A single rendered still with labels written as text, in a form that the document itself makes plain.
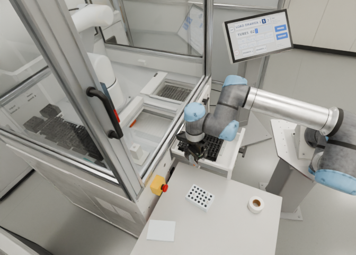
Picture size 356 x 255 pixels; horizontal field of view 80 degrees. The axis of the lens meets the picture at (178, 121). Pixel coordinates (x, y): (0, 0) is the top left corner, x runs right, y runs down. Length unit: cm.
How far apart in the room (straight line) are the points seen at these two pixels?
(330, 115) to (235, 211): 64
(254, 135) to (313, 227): 96
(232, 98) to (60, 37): 51
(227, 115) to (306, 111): 24
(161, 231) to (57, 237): 128
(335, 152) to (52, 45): 79
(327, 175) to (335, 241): 138
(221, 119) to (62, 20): 51
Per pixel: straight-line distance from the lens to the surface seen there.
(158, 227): 113
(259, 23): 187
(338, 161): 79
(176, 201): 118
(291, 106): 75
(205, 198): 116
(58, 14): 51
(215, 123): 72
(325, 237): 212
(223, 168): 112
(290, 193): 177
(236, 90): 73
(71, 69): 53
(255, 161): 226
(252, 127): 248
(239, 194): 121
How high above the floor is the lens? 184
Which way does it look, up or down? 46 degrees down
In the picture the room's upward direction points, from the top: 7 degrees counter-clockwise
